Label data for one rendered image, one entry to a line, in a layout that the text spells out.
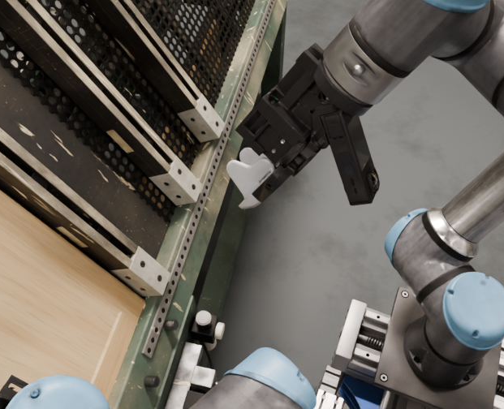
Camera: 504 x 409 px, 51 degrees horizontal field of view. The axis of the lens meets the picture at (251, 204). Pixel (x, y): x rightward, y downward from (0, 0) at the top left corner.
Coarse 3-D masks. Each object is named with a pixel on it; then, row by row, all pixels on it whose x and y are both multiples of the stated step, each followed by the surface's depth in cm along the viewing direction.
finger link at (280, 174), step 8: (296, 160) 56; (304, 160) 56; (280, 168) 56; (288, 168) 55; (296, 168) 55; (272, 176) 56; (280, 176) 56; (288, 176) 56; (264, 184) 58; (272, 184) 57; (280, 184) 56; (256, 192) 60; (264, 192) 58; (272, 192) 57
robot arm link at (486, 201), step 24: (480, 192) 87; (408, 216) 99; (432, 216) 94; (456, 216) 90; (480, 216) 88; (408, 240) 96; (432, 240) 92; (456, 240) 91; (408, 264) 96; (432, 264) 93; (456, 264) 92; (408, 288) 98
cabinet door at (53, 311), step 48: (0, 192) 99; (0, 240) 98; (48, 240) 107; (0, 288) 97; (48, 288) 106; (96, 288) 116; (0, 336) 96; (48, 336) 104; (96, 336) 114; (0, 384) 95; (96, 384) 112
